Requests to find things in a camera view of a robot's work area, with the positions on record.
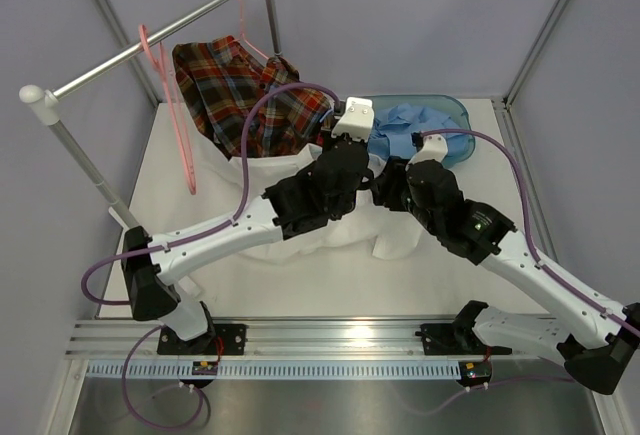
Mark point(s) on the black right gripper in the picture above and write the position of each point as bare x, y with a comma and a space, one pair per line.
392, 177

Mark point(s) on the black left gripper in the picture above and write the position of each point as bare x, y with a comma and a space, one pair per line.
328, 139

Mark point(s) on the light blue shirt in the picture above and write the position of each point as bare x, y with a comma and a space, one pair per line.
393, 128

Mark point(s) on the white shirt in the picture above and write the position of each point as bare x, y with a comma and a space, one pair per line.
162, 203

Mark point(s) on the pink plastic hanger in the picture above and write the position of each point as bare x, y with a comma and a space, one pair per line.
159, 62

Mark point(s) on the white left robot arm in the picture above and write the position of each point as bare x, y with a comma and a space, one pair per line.
153, 265

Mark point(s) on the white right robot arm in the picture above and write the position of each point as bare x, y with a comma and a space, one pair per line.
593, 344

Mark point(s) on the red plaid shirt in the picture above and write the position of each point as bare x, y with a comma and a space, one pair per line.
220, 82

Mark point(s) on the pink hanger on rack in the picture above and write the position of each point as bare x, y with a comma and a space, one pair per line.
243, 34

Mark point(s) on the teal plastic tub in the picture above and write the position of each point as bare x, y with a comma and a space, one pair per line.
446, 104

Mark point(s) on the metal clothes rack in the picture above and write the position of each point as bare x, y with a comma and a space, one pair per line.
43, 102

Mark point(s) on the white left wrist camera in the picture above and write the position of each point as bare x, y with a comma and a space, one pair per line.
356, 120

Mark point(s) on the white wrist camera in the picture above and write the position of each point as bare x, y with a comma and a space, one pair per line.
356, 120
428, 147

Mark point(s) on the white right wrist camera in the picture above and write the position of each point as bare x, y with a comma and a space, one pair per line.
428, 147

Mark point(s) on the aluminium frame rail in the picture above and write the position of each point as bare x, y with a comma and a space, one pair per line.
274, 338

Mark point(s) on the white slotted cable duct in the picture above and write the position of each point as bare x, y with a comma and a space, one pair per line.
277, 370

